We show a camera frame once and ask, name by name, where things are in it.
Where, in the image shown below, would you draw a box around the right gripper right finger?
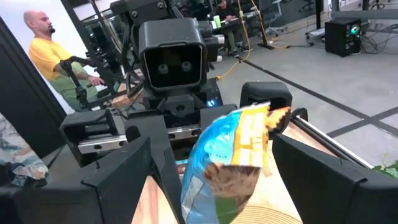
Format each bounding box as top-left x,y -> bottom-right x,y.
271,133 -> 398,224

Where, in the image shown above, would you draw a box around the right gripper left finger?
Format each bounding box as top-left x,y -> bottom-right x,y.
0,136 -> 154,224

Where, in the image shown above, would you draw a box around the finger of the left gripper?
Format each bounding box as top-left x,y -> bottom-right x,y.
124,114 -> 187,224
200,103 -> 239,132

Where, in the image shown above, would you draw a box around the blue-green granola bar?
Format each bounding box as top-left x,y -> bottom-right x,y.
180,102 -> 292,224

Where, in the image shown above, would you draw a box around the clear grey plastic bin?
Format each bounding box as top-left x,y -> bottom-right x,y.
0,112 -> 50,189

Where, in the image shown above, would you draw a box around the round woven straw placemat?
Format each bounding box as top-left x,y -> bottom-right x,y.
229,203 -> 304,224

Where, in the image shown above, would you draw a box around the black flat panel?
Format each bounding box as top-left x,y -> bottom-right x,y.
0,15 -> 68,159

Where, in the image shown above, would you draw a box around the black metal rack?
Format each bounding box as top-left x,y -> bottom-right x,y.
60,0 -> 125,94

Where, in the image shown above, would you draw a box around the person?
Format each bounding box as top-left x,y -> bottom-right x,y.
23,9 -> 106,112
214,0 -> 249,58

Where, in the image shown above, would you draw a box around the black-legged office desk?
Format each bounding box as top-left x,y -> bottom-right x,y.
214,12 -> 276,50

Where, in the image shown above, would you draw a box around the black computer tower with light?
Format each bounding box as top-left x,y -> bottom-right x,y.
325,17 -> 363,58

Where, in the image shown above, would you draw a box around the black desk leg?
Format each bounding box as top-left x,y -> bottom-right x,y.
315,0 -> 324,30

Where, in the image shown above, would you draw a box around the black teleoperation handle arm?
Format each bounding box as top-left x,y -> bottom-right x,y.
58,55 -> 125,110

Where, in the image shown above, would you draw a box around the black aluminium table frame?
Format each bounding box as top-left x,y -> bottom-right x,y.
290,107 -> 374,169

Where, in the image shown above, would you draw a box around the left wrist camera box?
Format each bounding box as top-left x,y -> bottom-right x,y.
138,17 -> 208,91

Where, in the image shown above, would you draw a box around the yellow cable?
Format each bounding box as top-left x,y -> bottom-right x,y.
214,0 -> 253,81

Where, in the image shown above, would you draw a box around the black cable tangle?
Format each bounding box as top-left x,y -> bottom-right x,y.
360,27 -> 398,55

